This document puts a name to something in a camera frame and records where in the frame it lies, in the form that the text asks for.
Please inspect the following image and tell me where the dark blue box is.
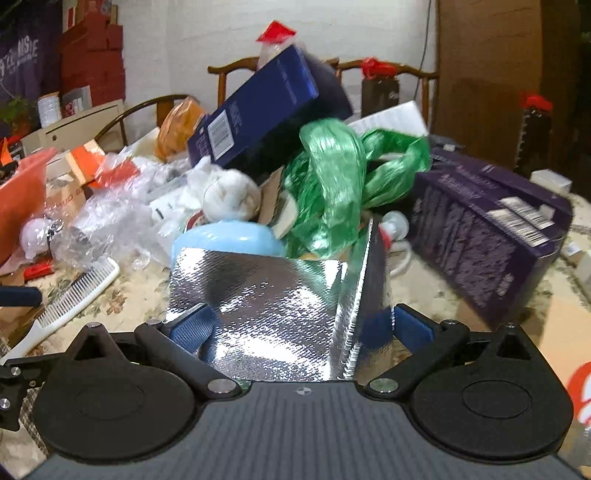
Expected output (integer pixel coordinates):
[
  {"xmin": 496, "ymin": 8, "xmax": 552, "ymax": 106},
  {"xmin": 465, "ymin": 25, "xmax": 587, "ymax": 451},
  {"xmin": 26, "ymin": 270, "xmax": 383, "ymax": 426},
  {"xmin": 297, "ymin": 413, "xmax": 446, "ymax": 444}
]
[{"xmin": 187, "ymin": 44, "xmax": 355, "ymax": 171}]

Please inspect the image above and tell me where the white orange printed bag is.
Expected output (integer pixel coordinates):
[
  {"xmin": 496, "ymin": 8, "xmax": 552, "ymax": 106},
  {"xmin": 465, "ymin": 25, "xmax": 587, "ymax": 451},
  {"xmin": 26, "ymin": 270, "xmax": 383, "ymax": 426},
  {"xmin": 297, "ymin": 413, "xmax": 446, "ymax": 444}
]
[{"xmin": 566, "ymin": 362, "xmax": 591, "ymax": 425}]

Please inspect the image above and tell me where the white canister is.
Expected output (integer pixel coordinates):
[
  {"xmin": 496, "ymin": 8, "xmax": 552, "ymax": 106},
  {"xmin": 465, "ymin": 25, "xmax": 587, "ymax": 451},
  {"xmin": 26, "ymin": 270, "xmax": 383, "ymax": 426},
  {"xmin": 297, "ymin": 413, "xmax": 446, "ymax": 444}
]
[{"xmin": 37, "ymin": 91, "xmax": 63, "ymax": 127}]

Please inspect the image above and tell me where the purple wall banner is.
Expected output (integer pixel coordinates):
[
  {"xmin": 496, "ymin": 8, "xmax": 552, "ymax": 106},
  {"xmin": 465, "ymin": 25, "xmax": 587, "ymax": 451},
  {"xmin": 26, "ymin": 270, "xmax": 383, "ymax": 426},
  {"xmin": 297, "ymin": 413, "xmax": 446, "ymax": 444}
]
[{"xmin": 0, "ymin": 9, "xmax": 63, "ymax": 125}]

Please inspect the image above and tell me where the red white carton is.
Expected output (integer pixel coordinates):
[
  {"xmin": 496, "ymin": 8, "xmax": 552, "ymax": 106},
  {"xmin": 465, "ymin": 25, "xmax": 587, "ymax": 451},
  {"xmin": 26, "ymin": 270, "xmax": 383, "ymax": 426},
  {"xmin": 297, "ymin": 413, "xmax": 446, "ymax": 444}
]
[{"xmin": 62, "ymin": 87, "xmax": 93, "ymax": 118}]

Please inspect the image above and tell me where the light blue bowl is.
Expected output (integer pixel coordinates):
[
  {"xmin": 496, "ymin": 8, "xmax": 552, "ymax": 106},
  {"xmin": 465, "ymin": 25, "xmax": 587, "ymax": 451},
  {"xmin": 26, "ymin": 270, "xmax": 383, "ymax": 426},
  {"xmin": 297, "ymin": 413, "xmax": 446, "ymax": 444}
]
[{"xmin": 172, "ymin": 220, "xmax": 286, "ymax": 269}]

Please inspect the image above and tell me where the brown printed carton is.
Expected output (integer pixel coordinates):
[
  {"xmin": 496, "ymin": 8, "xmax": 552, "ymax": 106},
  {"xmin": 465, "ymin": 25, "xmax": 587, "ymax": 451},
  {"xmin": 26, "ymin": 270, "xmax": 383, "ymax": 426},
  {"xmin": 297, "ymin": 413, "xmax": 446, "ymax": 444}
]
[{"xmin": 46, "ymin": 185, "xmax": 89, "ymax": 223}]

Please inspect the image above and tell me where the orange white packet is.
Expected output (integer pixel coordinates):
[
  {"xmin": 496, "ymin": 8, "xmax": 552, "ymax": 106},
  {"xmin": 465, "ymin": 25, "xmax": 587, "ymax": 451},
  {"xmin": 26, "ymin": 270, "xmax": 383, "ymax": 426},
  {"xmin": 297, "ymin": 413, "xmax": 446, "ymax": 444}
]
[{"xmin": 65, "ymin": 138, "xmax": 141, "ymax": 191}]

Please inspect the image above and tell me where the white plastic comb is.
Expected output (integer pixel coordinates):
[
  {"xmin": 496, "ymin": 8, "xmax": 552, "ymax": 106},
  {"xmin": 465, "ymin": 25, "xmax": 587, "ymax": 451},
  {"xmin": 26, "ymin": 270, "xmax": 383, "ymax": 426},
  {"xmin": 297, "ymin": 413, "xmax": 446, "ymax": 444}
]
[{"xmin": 0, "ymin": 257, "xmax": 122, "ymax": 365}]

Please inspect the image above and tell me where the dark wall cable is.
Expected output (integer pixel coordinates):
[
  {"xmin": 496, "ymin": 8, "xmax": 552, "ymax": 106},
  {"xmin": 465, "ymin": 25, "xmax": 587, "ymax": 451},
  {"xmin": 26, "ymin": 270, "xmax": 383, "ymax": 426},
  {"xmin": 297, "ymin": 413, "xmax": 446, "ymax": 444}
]
[{"xmin": 418, "ymin": 0, "xmax": 433, "ymax": 134}]

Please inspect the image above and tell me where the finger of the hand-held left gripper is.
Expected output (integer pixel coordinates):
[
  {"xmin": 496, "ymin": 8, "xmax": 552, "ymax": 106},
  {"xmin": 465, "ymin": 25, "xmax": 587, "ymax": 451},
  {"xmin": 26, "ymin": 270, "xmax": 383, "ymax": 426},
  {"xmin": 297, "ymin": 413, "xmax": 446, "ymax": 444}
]
[
  {"xmin": 0, "ymin": 286, "xmax": 43, "ymax": 308},
  {"xmin": 0, "ymin": 353, "xmax": 63, "ymax": 432}
]

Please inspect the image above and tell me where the purple printed box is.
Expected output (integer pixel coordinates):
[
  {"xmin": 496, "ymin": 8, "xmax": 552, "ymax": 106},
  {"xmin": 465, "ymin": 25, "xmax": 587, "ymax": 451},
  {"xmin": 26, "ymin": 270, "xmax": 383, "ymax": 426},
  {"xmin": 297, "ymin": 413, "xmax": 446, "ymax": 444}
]
[{"xmin": 410, "ymin": 147, "xmax": 574, "ymax": 329}]

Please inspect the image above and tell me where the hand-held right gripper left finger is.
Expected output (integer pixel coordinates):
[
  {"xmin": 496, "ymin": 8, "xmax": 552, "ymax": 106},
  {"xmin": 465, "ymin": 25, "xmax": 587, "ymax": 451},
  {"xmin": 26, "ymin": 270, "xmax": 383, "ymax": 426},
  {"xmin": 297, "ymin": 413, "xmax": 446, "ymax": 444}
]
[{"xmin": 65, "ymin": 304, "xmax": 244, "ymax": 398}]

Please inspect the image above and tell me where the floral cloth desktop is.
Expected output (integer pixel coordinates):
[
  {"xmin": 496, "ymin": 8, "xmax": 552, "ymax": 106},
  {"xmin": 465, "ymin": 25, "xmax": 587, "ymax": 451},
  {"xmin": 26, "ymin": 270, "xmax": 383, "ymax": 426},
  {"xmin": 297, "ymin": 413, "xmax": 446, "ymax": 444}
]
[{"xmin": 0, "ymin": 134, "xmax": 591, "ymax": 480}]

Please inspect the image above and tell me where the dark bottle red cap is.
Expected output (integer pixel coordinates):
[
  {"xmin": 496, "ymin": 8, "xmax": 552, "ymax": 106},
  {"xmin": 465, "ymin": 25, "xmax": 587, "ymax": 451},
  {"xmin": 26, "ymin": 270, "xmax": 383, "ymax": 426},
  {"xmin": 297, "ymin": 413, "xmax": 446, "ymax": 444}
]
[
  {"xmin": 515, "ymin": 91, "xmax": 555, "ymax": 177},
  {"xmin": 360, "ymin": 58, "xmax": 400, "ymax": 117}
]

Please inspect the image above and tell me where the silver foil bag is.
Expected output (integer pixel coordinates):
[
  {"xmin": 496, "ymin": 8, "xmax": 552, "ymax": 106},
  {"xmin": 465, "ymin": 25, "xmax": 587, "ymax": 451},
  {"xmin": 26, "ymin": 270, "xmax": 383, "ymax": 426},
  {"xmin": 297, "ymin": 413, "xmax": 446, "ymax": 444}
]
[{"xmin": 164, "ymin": 217, "xmax": 395, "ymax": 383}]

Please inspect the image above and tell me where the potted plant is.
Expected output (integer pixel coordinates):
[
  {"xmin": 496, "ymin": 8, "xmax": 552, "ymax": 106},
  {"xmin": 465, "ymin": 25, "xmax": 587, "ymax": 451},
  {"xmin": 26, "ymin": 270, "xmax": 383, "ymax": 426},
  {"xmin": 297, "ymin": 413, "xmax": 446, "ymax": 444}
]
[{"xmin": 0, "ymin": 97, "xmax": 38, "ymax": 137}]

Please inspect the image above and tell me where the white bulb red base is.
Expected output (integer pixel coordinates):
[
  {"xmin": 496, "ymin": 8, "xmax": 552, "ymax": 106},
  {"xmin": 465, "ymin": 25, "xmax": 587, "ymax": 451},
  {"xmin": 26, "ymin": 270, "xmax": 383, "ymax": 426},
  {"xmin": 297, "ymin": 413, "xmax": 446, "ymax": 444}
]
[{"xmin": 379, "ymin": 210, "xmax": 411, "ymax": 241}]

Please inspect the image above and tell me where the white cable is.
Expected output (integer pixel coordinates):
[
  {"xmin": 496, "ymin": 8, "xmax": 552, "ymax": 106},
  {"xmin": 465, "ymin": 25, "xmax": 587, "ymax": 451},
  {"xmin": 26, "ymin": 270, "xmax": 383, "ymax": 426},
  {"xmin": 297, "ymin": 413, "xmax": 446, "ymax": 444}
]
[{"xmin": 387, "ymin": 240, "xmax": 414, "ymax": 278}]

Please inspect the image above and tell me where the orange plastic container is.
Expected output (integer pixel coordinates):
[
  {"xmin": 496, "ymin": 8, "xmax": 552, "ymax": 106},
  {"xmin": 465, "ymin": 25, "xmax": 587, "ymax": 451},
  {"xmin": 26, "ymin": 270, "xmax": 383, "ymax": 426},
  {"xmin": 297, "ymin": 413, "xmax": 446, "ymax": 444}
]
[{"xmin": 0, "ymin": 150, "xmax": 57, "ymax": 278}]

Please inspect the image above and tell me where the yellow orange snack bag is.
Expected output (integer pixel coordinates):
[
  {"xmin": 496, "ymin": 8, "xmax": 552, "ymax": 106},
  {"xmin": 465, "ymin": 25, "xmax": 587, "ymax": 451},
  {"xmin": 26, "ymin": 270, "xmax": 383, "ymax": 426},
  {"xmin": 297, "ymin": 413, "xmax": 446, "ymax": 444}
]
[{"xmin": 154, "ymin": 96, "xmax": 207, "ymax": 161}]

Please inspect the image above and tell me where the small red object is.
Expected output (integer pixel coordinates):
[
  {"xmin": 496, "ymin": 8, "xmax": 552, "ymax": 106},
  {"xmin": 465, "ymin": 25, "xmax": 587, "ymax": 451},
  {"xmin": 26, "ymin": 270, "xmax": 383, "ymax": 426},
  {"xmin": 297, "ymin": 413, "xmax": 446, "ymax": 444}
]
[{"xmin": 23, "ymin": 259, "xmax": 56, "ymax": 281}]

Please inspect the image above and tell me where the clear snack bag red top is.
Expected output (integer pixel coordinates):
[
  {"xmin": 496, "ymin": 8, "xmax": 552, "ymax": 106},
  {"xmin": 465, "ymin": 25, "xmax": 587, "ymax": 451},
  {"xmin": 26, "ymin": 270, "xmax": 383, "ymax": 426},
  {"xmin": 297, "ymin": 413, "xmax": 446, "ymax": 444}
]
[{"xmin": 255, "ymin": 21, "xmax": 298, "ymax": 70}]

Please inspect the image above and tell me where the small white box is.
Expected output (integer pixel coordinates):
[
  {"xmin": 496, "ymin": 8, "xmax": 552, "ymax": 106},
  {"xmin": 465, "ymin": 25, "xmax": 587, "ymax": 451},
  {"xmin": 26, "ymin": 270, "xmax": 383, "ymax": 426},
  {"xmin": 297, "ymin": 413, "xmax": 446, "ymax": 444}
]
[{"xmin": 530, "ymin": 170, "xmax": 573, "ymax": 193}]

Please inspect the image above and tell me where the clear plastic wrap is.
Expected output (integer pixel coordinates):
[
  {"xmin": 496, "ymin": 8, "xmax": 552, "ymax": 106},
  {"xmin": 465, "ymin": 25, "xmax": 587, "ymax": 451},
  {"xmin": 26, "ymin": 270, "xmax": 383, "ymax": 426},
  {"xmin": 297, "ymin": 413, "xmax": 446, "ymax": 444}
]
[{"xmin": 50, "ymin": 154, "xmax": 195, "ymax": 274}]

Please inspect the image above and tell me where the brown wooden cabinet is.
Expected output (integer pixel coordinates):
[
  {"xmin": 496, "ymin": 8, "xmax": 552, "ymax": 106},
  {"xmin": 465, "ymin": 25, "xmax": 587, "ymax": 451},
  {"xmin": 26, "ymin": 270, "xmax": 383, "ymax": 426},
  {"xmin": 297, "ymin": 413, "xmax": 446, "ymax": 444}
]
[{"xmin": 436, "ymin": 0, "xmax": 591, "ymax": 185}]

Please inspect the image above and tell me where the flat brown cardboard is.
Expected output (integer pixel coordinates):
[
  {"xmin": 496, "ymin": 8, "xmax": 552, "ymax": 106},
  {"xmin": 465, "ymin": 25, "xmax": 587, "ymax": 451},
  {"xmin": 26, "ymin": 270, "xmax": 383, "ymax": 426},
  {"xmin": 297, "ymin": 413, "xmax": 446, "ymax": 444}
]
[{"xmin": 501, "ymin": 293, "xmax": 591, "ymax": 370}]

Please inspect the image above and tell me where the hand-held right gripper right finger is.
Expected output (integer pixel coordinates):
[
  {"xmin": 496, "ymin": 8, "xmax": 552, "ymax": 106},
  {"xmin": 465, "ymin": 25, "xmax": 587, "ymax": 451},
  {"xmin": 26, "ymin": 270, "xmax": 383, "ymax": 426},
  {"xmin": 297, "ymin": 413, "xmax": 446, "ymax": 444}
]
[{"xmin": 364, "ymin": 305, "xmax": 533, "ymax": 400}]

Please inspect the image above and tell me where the round wooden armchair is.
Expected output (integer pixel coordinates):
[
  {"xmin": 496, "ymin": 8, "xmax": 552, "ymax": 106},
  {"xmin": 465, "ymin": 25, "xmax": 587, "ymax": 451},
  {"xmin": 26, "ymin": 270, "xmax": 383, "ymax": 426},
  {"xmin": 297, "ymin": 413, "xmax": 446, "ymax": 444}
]
[{"xmin": 95, "ymin": 93, "xmax": 204, "ymax": 153}]

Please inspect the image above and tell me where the white plush toy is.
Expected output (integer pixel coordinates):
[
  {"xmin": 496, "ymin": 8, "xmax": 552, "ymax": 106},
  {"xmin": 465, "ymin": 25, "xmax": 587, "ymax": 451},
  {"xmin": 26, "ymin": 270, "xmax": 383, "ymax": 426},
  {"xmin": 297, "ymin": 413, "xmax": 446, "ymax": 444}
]
[{"xmin": 202, "ymin": 167, "xmax": 262, "ymax": 222}]

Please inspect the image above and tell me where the stack of red boxes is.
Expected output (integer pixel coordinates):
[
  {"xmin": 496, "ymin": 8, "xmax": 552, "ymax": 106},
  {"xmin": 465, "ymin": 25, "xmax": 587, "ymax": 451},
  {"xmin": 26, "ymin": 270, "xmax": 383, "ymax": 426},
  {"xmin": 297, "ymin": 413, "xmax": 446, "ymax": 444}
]
[{"xmin": 60, "ymin": 0, "xmax": 127, "ymax": 104}]

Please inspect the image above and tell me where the high-back wooden chair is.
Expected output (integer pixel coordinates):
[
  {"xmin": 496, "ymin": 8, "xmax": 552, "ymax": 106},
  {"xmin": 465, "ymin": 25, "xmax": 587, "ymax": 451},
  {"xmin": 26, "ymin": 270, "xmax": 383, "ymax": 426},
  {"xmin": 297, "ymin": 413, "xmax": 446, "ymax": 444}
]
[
  {"xmin": 335, "ymin": 60, "xmax": 438, "ymax": 134},
  {"xmin": 207, "ymin": 56, "xmax": 342, "ymax": 109}
]

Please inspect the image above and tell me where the green plastic ribbon bundle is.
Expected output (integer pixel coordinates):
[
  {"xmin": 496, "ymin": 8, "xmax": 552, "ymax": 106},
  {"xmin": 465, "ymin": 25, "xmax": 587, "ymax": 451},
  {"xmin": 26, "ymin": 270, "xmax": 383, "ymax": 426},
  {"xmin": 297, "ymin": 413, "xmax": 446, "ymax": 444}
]
[{"xmin": 281, "ymin": 118, "xmax": 433, "ymax": 260}]

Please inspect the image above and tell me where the beige box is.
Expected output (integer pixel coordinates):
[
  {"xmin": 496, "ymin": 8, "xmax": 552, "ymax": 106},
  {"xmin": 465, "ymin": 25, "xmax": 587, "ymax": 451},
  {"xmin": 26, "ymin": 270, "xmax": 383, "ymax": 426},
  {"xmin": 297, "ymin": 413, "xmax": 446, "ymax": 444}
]
[{"xmin": 21, "ymin": 99, "xmax": 125, "ymax": 153}]

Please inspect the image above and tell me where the white foam board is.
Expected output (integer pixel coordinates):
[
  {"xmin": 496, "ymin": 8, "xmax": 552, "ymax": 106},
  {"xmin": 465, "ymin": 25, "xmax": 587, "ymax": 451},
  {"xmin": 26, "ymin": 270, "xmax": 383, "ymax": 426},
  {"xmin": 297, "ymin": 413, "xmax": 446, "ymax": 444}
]
[{"xmin": 347, "ymin": 100, "xmax": 431, "ymax": 138}]

